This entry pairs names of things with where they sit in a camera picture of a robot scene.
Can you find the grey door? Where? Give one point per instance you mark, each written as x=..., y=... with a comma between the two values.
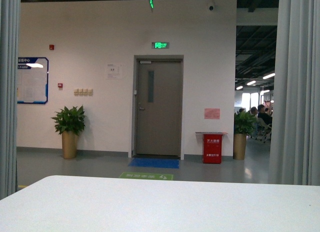
x=159, y=108

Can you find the pink paper notice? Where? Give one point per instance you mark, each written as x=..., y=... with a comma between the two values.
x=212, y=113

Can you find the blue floor mat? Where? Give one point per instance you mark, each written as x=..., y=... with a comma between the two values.
x=155, y=163

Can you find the red fire extinguisher box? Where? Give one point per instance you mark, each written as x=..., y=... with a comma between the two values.
x=212, y=146

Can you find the white paper notice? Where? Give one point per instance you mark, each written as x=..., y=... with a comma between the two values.
x=113, y=71

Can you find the green exit sign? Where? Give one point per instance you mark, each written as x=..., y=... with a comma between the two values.
x=160, y=45

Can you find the right potted plant gold pot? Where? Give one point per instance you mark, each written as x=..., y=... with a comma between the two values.
x=244, y=125

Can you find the potted plant gold pot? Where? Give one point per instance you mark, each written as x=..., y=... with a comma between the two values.
x=244, y=125
x=69, y=123

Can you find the left potted plant gold pot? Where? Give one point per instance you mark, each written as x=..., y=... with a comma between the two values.
x=69, y=123

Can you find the seated person grey hair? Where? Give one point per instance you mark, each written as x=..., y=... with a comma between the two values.
x=254, y=111

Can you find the seated person dark shirt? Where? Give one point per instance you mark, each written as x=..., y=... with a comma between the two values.
x=263, y=115

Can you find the blue framed notice board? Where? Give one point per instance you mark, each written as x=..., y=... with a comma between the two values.
x=32, y=80

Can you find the right grey curtain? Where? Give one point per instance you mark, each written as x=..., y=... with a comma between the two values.
x=295, y=140

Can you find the grey curtain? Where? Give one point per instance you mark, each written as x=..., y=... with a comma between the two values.
x=10, y=11
x=295, y=140

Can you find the left grey curtain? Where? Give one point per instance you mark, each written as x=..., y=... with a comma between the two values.
x=10, y=11

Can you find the beige wall switch panel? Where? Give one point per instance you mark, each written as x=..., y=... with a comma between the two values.
x=83, y=92

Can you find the white security camera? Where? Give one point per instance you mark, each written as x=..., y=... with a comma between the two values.
x=211, y=6

